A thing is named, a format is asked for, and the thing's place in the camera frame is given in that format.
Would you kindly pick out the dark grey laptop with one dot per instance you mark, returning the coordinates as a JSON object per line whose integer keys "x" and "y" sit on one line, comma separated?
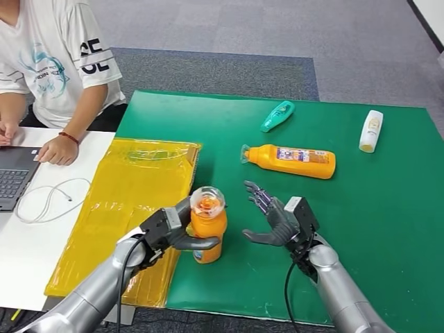
{"x": 15, "y": 177}

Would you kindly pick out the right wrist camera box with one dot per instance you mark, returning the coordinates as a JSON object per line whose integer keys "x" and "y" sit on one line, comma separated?
{"x": 303, "y": 218}

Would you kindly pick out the person's right hand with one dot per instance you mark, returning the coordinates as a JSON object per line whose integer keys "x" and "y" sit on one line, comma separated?
{"x": 6, "y": 132}

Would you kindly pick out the person's right forearm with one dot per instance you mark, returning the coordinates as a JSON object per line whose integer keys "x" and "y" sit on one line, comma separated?
{"x": 10, "y": 108}

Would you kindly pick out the yellow plastic bag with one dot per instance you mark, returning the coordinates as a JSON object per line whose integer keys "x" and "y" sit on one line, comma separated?
{"x": 114, "y": 193}

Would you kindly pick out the person's left forearm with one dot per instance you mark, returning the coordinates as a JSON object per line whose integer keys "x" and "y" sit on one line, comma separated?
{"x": 87, "y": 110}

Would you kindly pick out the white plastic bottle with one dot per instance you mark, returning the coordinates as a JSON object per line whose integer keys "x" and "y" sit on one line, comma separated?
{"x": 371, "y": 131}

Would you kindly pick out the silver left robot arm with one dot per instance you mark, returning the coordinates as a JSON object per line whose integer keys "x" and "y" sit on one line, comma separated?
{"x": 94, "y": 294}

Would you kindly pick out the orange bottle with clear cap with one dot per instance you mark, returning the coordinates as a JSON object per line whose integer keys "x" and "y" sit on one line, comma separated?
{"x": 208, "y": 223}
{"x": 294, "y": 163}

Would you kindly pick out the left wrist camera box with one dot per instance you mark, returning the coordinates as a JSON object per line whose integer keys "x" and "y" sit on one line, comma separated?
{"x": 159, "y": 227}

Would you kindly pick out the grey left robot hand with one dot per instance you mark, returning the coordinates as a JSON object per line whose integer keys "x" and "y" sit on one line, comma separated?
{"x": 183, "y": 225}

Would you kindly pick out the yellow tape strip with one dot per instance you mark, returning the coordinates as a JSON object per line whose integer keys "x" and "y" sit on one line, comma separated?
{"x": 15, "y": 315}

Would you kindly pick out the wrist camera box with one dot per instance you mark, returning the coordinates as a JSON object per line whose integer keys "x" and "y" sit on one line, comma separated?
{"x": 159, "y": 227}
{"x": 303, "y": 218}

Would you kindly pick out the person's left hand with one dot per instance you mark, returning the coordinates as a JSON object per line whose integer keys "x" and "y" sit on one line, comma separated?
{"x": 59, "y": 151}

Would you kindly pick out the person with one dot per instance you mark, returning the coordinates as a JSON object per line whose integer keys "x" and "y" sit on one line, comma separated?
{"x": 44, "y": 60}

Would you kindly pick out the teal plastic bottle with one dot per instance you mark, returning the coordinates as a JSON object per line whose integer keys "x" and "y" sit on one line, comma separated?
{"x": 277, "y": 116}

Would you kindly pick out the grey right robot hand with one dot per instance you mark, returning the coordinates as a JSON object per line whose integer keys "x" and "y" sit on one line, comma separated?
{"x": 281, "y": 225}

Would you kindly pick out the green table mat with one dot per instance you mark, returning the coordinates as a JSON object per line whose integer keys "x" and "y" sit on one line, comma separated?
{"x": 346, "y": 207}

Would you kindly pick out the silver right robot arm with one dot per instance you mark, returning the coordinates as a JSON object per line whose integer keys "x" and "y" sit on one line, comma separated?
{"x": 343, "y": 299}

